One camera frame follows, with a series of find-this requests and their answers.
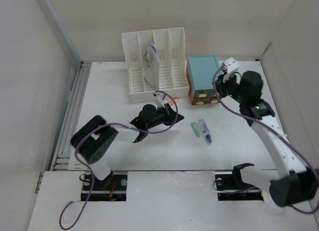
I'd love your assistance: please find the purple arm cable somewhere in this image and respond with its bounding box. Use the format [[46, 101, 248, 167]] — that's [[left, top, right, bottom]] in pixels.
[[59, 91, 179, 230], [212, 66, 319, 214]]

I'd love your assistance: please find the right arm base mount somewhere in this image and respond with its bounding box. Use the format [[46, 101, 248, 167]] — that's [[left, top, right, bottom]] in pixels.
[[213, 163, 264, 201]]

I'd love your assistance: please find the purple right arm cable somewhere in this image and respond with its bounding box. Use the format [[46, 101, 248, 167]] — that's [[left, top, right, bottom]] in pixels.
[[212, 66, 319, 214]]

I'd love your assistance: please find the white spiral bound manual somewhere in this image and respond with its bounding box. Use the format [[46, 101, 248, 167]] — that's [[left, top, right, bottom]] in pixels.
[[144, 43, 160, 90]]

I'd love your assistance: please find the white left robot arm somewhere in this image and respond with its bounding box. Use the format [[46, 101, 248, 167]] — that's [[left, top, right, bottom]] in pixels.
[[70, 103, 184, 190]]

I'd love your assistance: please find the green transparent tube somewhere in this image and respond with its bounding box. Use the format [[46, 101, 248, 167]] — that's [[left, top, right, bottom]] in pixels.
[[191, 122, 201, 138]]

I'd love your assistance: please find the white plastic file organizer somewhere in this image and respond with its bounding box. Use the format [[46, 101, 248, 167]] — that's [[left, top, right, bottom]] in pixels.
[[122, 27, 189, 103]]

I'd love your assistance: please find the aluminium frame rail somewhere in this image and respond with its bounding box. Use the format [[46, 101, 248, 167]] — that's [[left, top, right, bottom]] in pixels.
[[48, 61, 92, 171]]

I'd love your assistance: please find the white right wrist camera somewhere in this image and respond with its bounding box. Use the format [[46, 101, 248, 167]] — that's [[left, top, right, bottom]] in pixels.
[[221, 57, 239, 82]]

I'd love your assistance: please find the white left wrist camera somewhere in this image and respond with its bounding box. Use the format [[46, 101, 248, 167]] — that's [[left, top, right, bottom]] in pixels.
[[153, 91, 166, 108]]

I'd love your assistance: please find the teal orange drawer box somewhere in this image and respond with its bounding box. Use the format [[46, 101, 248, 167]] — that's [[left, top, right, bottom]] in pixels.
[[186, 55, 220, 106]]

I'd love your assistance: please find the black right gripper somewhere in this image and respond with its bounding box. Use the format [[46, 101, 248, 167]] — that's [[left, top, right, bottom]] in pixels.
[[211, 71, 247, 104]]

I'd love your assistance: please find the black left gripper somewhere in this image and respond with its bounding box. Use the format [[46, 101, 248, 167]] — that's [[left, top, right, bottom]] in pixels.
[[146, 104, 183, 130]]

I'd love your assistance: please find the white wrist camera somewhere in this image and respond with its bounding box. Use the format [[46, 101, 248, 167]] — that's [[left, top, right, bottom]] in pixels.
[[153, 91, 166, 108], [221, 57, 239, 82]]

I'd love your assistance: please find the clear blue glue bottle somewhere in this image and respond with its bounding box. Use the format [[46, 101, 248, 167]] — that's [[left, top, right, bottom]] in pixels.
[[198, 119, 212, 144]]

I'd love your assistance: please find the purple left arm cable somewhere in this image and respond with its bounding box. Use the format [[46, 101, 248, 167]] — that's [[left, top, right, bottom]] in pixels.
[[59, 91, 179, 230]]

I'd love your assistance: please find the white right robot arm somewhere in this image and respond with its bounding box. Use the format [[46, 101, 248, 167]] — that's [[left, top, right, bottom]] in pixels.
[[212, 67, 319, 208]]

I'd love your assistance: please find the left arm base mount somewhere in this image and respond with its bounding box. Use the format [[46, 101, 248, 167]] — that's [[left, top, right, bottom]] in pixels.
[[79, 171, 128, 202]]

